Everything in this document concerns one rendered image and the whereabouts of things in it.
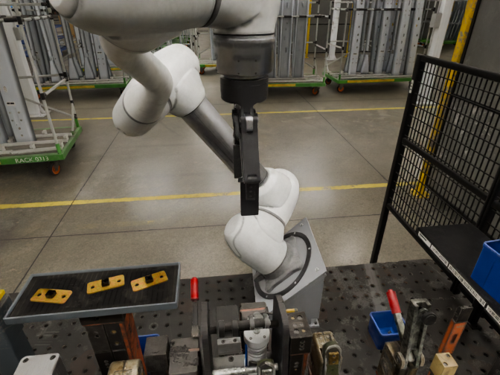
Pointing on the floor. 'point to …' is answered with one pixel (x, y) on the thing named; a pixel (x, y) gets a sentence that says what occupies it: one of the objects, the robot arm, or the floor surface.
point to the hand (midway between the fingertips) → (245, 188)
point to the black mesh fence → (491, 205)
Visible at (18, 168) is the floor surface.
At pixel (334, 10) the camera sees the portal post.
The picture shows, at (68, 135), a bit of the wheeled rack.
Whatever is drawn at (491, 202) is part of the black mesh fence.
